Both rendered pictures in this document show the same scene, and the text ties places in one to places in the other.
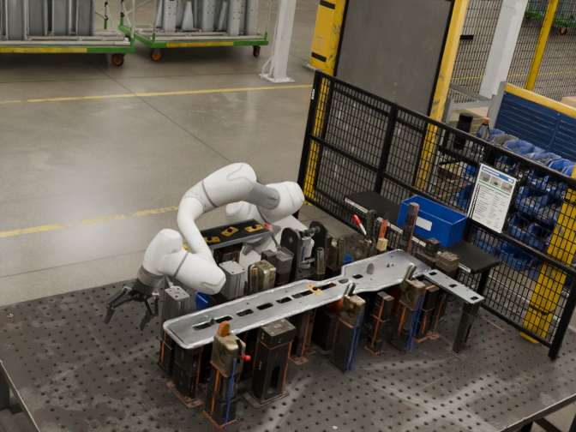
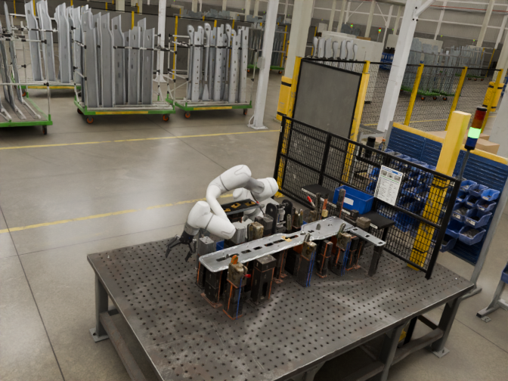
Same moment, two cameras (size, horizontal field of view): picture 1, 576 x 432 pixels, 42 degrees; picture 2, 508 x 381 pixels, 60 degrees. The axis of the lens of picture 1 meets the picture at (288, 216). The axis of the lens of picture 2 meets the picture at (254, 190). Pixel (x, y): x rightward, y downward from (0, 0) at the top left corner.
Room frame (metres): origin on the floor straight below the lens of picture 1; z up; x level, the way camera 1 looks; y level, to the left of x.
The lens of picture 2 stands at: (-0.06, 0.03, 2.50)
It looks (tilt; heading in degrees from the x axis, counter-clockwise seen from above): 22 degrees down; 2
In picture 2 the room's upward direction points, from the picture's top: 8 degrees clockwise
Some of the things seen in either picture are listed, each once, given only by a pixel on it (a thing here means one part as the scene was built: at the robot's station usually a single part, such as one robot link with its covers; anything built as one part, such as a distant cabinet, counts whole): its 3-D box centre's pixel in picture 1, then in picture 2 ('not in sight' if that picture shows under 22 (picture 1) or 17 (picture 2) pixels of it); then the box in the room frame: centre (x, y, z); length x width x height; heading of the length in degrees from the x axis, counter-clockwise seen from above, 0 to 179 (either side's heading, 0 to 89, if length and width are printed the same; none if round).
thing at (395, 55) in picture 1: (375, 115); (317, 143); (5.53, -0.54, 1.00); 1.34 x 0.14 x 2.00; 40
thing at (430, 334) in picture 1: (434, 307); (356, 249); (3.06, -0.75, 0.84); 0.11 x 0.06 x 0.29; 44
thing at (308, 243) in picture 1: (299, 273); (276, 230); (2.99, -0.09, 0.94); 0.18 x 0.13 x 0.49; 134
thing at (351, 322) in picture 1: (347, 332); (306, 263); (2.69, -0.33, 0.87); 0.12 x 0.09 x 0.35; 44
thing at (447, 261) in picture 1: (441, 288); (360, 238); (3.19, -0.79, 0.88); 0.08 x 0.08 x 0.36; 44
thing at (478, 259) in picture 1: (417, 228); (344, 204); (3.54, -0.67, 1.01); 0.90 x 0.22 x 0.03; 44
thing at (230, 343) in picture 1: (225, 380); (236, 290); (2.23, 0.13, 0.88); 0.15 x 0.11 x 0.36; 44
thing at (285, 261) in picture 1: (276, 291); (263, 241); (2.89, 0.00, 0.89); 0.13 x 0.11 x 0.38; 44
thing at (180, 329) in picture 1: (312, 292); (284, 240); (2.76, -0.15, 1.00); 1.38 x 0.22 x 0.02; 134
